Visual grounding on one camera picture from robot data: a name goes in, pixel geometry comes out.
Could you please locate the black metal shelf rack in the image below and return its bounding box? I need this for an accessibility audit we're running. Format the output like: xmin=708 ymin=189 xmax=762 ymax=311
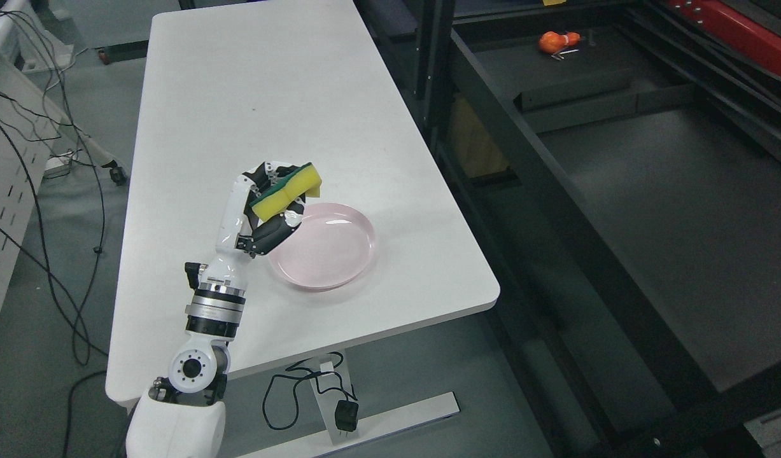
xmin=356 ymin=1 xmax=781 ymax=457

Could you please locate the black plug adapter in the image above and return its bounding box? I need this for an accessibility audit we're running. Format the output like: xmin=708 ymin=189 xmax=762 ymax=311
xmin=334 ymin=399 xmax=359 ymax=433

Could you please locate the green yellow sponge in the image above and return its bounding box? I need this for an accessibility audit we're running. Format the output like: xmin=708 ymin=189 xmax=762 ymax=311
xmin=250 ymin=162 xmax=321 ymax=221

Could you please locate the pink plate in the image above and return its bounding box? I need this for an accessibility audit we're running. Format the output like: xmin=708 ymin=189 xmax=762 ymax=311
xmin=267 ymin=203 xmax=376 ymax=290

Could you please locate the orange toy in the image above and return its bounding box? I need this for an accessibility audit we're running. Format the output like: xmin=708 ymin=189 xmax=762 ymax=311
xmin=538 ymin=31 xmax=581 ymax=54

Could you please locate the red bar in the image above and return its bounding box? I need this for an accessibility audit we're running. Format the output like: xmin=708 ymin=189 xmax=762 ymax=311
xmin=665 ymin=1 xmax=781 ymax=77

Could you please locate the white power strip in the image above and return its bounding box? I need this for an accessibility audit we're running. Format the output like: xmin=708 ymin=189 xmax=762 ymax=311
xmin=43 ymin=151 xmax=76 ymax=179

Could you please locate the white table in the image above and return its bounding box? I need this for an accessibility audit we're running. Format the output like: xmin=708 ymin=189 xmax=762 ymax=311
xmin=105 ymin=1 xmax=500 ymax=404

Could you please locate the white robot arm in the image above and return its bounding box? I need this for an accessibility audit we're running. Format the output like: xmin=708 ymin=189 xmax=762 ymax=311
xmin=125 ymin=258 xmax=247 ymax=457

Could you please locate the white side desk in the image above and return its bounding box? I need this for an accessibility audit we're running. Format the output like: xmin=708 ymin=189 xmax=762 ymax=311
xmin=0 ymin=1 xmax=55 ymax=315

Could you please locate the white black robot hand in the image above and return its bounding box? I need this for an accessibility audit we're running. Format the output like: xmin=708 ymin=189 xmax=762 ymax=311
xmin=202 ymin=160 xmax=321 ymax=289

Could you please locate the black cable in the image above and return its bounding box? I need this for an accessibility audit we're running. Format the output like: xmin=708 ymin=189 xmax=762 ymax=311
xmin=0 ymin=13 xmax=111 ymax=366

